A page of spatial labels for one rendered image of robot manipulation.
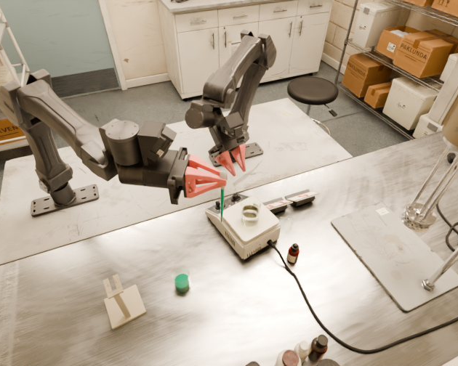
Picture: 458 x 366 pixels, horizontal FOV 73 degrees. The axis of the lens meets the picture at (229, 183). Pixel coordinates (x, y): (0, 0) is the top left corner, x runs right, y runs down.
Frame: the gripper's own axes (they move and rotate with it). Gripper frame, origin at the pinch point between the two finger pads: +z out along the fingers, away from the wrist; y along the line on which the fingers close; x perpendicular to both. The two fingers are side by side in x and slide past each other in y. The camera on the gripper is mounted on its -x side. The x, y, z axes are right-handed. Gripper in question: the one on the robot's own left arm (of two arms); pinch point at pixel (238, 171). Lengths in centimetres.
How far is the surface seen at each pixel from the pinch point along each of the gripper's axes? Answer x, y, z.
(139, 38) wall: 216, 64, -170
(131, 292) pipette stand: 2.1, -39.6, 16.5
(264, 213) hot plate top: -5.7, -1.0, 13.5
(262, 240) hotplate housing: -6.8, -5.4, 19.3
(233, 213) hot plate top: -2.7, -8.0, 10.0
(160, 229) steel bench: 12.3, -25.5, 5.9
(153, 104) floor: 225, 50, -104
